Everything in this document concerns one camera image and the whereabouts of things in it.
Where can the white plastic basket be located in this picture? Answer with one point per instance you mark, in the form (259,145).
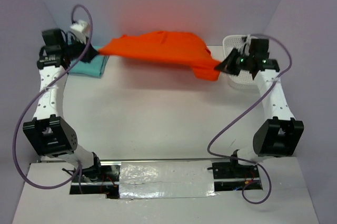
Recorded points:
(244,80)

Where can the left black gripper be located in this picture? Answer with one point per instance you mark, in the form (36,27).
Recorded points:
(89,53)

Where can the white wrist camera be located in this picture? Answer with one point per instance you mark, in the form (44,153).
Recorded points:
(81,30)
(246,41)

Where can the silver foil tape sheet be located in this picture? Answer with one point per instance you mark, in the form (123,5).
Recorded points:
(166,179)

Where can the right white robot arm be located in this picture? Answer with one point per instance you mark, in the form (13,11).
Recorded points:
(279,135)

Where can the orange t-shirt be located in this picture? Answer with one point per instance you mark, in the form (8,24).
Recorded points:
(178,48)

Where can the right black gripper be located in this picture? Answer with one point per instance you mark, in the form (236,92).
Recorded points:
(227,65)

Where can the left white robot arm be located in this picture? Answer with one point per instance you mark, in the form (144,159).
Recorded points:
(48,132)

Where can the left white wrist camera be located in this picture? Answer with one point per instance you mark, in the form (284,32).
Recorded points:
(81,30)

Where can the light turquoise t-shirt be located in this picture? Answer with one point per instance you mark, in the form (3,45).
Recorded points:
(95,68)

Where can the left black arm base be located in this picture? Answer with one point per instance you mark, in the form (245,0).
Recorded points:
(105,184)

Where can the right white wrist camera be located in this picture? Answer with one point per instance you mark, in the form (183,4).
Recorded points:
(246,41)

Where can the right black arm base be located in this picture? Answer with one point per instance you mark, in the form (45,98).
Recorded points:
(229,176)

